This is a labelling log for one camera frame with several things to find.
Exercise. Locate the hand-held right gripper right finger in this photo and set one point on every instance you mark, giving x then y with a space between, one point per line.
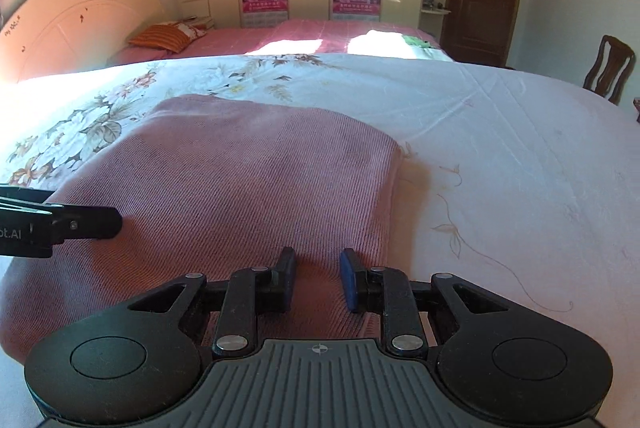
350 282

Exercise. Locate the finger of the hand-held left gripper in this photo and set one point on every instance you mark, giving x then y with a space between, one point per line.
92 223

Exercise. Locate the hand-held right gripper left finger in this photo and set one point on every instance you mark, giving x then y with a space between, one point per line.
289 279

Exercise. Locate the pink knit sweater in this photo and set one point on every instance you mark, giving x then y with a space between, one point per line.
225 178

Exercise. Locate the orange striped pillow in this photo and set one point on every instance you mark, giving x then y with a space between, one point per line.
167 37

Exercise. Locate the cream curved headboard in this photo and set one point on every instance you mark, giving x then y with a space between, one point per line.
75 23

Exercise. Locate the white floral bed sheet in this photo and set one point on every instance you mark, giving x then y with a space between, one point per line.
500 133

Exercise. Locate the pink bedspread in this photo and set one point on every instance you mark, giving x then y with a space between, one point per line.
300 38

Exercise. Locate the small green cloth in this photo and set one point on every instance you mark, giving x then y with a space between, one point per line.
417 41

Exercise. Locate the dark wooden chair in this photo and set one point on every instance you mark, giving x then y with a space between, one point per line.
607 68

